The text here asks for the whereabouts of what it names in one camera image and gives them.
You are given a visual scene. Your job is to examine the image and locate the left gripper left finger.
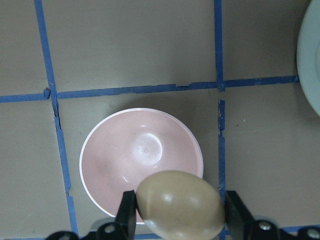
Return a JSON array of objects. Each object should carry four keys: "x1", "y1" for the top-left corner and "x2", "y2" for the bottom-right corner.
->
[{"x1": 115, "y1": 190, "x2": 137, "y2": 240}]

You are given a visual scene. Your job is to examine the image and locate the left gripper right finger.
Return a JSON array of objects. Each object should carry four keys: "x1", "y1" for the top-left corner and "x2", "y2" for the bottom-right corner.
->
[{"x1": 224, "y1": 190, "x2": 255, "y2": 240}]

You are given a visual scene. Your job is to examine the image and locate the beige egg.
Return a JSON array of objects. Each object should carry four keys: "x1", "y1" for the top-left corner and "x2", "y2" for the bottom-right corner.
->
[{"x1": 135, "y1": 170, "x2": 225, "y2": 240}]

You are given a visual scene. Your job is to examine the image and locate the pale green steel pot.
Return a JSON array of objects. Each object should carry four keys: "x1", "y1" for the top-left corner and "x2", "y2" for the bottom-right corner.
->
[{"x1": 296, "y1": 0, "x2": 320, "y2": 114}]

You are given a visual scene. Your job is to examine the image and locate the pink bowl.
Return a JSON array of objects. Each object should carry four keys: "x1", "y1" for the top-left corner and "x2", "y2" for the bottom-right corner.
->
[{"x1": 79, "y1": 108, "x2": 204, "y2": 217}]

